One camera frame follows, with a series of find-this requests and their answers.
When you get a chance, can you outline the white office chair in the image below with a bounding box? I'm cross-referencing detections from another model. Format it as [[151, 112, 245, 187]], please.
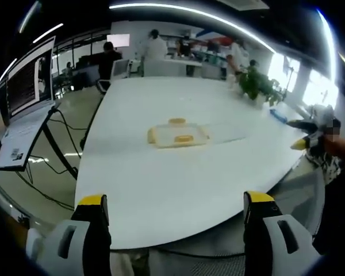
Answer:
[[96, 59, 131, 94]]

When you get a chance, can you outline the black laptop stand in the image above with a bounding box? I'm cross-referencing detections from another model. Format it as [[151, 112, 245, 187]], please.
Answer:
[[16, 105, 79, 181]]

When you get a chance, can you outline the green potted plant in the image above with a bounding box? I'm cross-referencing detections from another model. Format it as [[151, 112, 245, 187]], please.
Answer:
[[237, 65, 287, 108]]

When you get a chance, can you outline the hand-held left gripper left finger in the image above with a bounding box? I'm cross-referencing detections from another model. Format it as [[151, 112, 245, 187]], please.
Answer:
[[25, 194, 113, 276]]

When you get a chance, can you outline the person's dark clothing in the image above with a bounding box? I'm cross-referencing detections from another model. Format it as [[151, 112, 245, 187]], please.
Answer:
[[312, 159, 345, 256]]

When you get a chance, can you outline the open silver laptop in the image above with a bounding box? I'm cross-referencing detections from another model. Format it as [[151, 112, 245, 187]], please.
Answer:
[[0, 36, 62, 173]]

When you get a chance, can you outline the blue flat object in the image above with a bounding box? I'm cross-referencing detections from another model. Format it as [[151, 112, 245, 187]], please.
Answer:
[[269, 108, 289, 124]]

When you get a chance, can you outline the black cable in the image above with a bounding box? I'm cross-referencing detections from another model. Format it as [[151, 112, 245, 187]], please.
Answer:
[[16, 108, 89, 212]]

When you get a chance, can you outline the wall screen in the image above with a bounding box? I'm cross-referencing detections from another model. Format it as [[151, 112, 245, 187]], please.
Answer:
[[106, 33, 131, 48]]

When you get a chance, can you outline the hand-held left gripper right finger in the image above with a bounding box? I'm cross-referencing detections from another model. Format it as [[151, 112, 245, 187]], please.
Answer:
[[243, 191, 323, 276]]

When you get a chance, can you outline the white counter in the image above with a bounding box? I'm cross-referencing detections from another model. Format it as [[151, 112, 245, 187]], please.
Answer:
[[143, 58, 204, 78]]

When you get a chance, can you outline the long ceiling light strip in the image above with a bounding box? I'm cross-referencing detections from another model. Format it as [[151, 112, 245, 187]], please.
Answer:
[[108, 2, 277, 54]]

